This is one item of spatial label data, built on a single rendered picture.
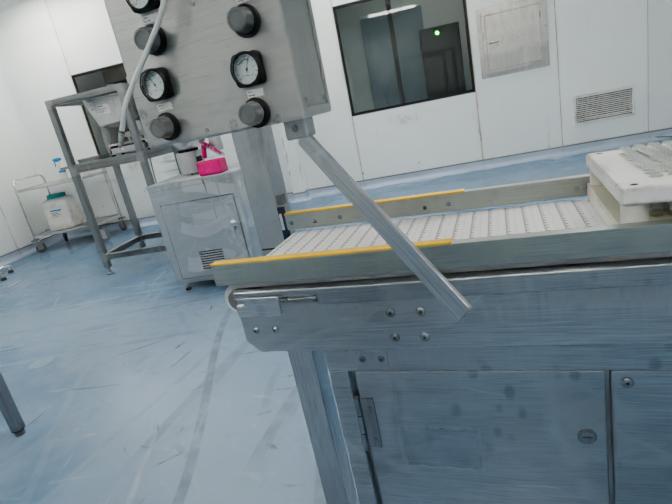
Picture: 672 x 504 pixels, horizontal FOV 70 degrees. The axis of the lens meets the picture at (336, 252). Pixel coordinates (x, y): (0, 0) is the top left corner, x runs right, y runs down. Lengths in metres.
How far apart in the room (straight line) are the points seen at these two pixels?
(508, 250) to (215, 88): 0.39
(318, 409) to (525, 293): 0.66
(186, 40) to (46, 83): 6.70
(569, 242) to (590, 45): 5.40
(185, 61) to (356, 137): 5.17
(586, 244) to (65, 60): 6.83
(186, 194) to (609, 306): 2.89
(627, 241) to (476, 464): 0.41
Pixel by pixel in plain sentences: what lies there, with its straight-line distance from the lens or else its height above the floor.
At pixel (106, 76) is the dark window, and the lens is 6.82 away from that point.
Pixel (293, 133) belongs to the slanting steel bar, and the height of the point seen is 1.01.
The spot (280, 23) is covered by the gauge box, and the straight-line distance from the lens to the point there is 0.57.
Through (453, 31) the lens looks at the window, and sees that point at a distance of 5.72.
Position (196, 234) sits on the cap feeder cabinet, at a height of 0.40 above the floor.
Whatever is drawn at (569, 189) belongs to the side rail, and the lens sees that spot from 0.85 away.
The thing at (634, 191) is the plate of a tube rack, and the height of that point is 0.88.
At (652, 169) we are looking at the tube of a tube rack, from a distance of 0.65.
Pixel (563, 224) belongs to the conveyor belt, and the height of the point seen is 0.82.
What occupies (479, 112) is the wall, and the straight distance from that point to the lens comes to 5.73.
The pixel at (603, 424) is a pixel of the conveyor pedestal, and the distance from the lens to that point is 0.78.
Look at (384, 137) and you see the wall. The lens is 5.72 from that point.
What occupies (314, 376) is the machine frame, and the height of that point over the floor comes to 0.48.
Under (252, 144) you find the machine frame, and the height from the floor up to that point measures 0.99.
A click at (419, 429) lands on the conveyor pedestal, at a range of 0.80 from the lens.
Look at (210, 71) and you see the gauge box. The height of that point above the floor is 1.10.
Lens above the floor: 1.04
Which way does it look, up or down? 17 degrees down
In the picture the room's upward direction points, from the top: 12 degrees counter-clockwise
